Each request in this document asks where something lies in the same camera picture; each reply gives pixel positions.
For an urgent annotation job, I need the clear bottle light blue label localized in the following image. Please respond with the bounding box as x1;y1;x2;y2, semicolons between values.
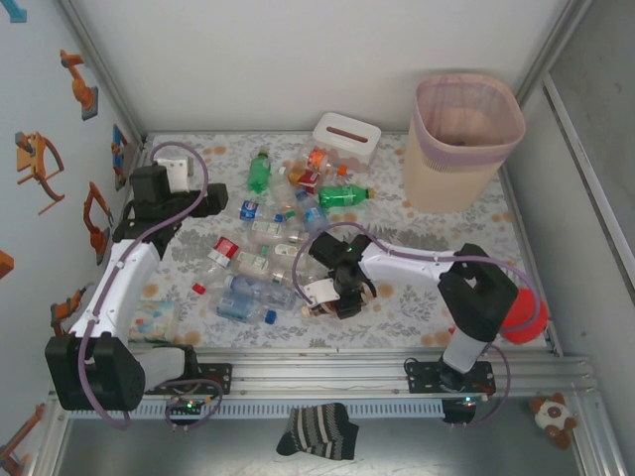
294;187;331;235

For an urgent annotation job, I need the clear bottle white green label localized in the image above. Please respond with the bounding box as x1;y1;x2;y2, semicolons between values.
257;239;310;260
247;220;309;240

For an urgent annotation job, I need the green plastic bottle yellow cap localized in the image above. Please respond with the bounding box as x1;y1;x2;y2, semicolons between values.
246;150;274;195
317;183;377;210

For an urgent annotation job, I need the brownish bottle white cap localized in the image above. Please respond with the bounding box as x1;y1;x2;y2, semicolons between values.
300;281;380;319

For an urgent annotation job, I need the square clear bottle green label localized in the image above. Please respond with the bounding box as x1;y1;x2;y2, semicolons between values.
232;249;273;279

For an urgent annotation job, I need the clear bottle red white label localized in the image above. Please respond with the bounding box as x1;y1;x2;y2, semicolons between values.
205;236;241;289

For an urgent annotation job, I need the clear bottle dark blue label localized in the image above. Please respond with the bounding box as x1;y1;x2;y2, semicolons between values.
238;198;287;224

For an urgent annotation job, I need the blue tinted bottle blue cap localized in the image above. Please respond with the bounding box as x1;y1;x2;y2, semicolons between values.
214;291;279;326

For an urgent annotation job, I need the beige plastic waste bin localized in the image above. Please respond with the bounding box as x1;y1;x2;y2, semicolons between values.
402;72;527;214

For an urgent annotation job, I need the purple translucent bin liner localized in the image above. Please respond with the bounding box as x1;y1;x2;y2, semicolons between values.
414;72;527;168

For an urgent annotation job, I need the bottle with red label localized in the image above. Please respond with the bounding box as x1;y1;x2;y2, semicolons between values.
287;166;322;195

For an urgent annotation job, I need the bottle with orange label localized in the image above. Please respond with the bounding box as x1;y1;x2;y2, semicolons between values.
306;147;332;174

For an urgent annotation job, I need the floral tablecloth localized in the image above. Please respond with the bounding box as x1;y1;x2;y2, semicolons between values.
106;131;560;351

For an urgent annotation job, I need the white tissue box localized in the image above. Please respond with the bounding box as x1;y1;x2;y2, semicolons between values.
312;112;382;174

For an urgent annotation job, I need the colourful soft tissue pack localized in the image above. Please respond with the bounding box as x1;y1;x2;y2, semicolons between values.
127;297;181;344

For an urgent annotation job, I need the black striped sock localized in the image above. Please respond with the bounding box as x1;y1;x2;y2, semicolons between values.
275;402;360;461

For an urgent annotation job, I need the red plush octopus toy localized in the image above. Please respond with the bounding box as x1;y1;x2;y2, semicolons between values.
448;287;550;346

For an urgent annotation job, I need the aluminium side panel bar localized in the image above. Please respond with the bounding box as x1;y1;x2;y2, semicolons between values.
542;68;635;301

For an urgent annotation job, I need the brown white plush bear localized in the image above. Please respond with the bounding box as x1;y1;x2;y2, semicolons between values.
528;392;579;451

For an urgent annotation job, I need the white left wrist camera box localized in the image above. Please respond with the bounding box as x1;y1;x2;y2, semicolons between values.
157;157;193;194

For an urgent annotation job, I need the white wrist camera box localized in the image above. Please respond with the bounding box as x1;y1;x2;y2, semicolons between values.
157;157;193;194
302;277;342;309

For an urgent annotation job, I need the blue orange wall sticker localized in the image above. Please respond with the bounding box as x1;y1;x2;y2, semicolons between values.
111;123;131;192

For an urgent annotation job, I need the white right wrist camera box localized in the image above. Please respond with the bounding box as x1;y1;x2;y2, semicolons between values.
302;277;342;309

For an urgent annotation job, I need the orange gripper wall sticker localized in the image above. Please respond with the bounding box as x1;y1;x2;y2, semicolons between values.
13;131;66;216

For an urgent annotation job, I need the aluminium mounting rail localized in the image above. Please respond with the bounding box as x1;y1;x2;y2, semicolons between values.
47;346;594;401

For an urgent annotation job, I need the aluminium frame post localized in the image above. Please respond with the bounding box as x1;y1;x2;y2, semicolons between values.
55;0;150;145
513;0;595;103

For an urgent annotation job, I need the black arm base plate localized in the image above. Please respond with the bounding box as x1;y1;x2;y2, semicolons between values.
190;362;234;397
406;359;497;397

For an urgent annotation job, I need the grey slotted cable duct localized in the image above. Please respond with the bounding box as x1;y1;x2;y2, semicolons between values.
66;399;447;421

